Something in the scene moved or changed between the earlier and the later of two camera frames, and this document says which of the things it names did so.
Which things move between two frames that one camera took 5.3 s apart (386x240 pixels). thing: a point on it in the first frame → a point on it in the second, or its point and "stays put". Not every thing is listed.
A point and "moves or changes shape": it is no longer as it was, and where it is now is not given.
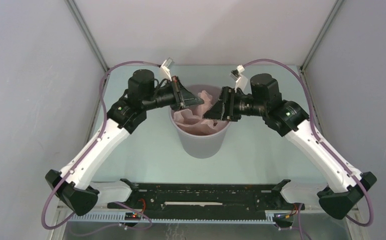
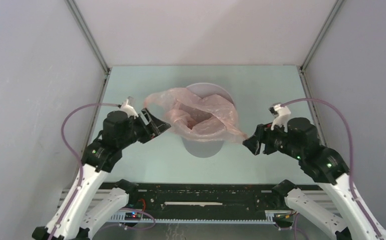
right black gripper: (224, 109) → (263, 134)
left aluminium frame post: (88, 32) stays put
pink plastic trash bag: (190, 119) moves or changes shape
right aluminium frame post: (334, 9) stays put
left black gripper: (182, 98) → (154, 127)
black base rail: (206, 201) stays put
